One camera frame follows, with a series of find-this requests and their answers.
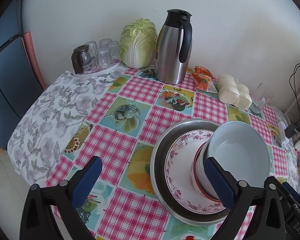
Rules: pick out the stainless steel basin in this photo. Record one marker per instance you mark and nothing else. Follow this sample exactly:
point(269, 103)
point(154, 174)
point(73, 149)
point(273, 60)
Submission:
point(162, 142)

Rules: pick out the white tray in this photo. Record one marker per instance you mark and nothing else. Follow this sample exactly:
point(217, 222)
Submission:
point(107, 68)

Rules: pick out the black charger adapter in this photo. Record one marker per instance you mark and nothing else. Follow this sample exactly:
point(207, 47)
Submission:
point(291, 130)

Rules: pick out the orange snack packet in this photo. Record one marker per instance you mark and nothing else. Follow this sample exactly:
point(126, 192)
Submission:
point(201, 70)
point(205, 83)

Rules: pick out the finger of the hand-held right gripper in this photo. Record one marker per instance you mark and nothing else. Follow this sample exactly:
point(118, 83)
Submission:
point(291, 192)

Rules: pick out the dark blue cabinet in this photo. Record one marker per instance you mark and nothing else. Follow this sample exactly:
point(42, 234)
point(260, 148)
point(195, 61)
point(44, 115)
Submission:
point(7, 80)

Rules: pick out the pink board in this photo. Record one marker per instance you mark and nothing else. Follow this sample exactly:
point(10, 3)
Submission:
point(31, 55)

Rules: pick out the napa cabbage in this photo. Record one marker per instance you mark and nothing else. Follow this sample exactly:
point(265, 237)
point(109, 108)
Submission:
point(137, 42)

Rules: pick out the light blue bowl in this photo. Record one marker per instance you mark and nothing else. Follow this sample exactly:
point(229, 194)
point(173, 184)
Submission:
point(235, 155)

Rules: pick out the clear glass tumbler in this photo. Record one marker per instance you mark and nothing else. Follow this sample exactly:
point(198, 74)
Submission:
point(91, 46)
point(105, 42)
point(103, 57)
point(113, 50)

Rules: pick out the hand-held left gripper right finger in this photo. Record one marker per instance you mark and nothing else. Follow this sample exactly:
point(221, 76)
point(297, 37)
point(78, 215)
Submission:
point(218, 182)

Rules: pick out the pink checkered tablecloth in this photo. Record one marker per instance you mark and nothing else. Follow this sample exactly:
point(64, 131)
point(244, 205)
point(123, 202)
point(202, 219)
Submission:
point(115, 142)

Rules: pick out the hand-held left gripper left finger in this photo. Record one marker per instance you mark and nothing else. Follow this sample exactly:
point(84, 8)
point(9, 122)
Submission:
point(87, 180)

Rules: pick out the white power strip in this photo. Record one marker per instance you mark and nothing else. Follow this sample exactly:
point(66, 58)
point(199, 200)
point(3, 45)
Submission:
point(282, 130)

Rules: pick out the bag of steamed buns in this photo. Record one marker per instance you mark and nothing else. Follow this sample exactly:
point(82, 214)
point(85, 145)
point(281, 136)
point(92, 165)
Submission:
point(232, 92)

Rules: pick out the clear glass mug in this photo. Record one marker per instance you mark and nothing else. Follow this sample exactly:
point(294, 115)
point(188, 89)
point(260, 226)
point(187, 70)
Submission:
point(262, 92)

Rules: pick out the stainless steel thermos jug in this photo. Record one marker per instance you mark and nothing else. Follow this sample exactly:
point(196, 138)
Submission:
point(167, 55)

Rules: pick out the pink floral round plate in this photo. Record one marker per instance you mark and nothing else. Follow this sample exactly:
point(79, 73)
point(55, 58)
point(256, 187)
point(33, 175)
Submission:
point(180, 170)

